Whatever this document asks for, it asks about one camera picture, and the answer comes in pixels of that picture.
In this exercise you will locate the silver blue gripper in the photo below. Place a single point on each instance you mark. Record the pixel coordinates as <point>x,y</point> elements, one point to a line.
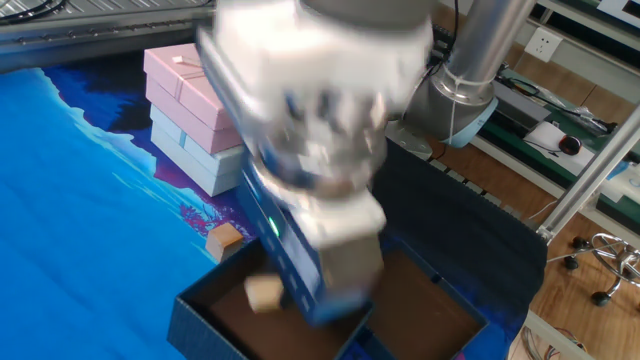
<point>300,260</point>

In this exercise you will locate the long wooden block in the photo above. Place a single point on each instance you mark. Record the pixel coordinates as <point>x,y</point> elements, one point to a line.
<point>263,293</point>

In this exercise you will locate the small wooden block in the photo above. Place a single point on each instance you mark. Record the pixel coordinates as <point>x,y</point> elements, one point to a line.
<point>223,241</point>

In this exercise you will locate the dark blue gift box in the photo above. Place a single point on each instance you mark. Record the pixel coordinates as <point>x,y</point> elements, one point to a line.
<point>200,330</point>

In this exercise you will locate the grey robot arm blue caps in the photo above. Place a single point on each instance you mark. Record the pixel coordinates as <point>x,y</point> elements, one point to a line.
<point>475,60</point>

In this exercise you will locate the light blue gift box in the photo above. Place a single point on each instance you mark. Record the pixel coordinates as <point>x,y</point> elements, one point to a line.
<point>200,165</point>

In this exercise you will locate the pink gift box with ribbon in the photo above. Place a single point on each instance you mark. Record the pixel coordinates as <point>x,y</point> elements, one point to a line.
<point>185,90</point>

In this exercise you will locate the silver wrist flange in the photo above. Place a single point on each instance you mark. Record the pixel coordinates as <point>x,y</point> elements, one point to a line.
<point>320,150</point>

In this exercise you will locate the white zip tie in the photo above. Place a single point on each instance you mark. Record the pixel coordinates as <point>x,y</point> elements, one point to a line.
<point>453,105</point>

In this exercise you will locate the blue landscape print cloth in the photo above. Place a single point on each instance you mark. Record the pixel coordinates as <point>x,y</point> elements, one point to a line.
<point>60,200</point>

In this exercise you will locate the green work bench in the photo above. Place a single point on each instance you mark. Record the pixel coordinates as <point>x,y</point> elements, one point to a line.
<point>520,135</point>

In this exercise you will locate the white paper pad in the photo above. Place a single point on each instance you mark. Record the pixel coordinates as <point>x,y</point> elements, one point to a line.
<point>542,137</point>

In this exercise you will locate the black computer mouse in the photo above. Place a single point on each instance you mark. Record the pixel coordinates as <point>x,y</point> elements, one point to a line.
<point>570,145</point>

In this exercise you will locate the chrome chair base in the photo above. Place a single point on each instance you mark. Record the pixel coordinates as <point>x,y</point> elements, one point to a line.
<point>615,260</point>

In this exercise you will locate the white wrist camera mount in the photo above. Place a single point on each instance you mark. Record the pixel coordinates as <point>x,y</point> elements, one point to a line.
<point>320,50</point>

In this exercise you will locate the aluminium frame post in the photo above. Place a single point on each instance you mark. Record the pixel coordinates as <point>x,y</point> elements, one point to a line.
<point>590,175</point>

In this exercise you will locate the white wall outlet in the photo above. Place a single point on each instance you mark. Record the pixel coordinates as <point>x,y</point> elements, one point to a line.
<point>543,44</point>

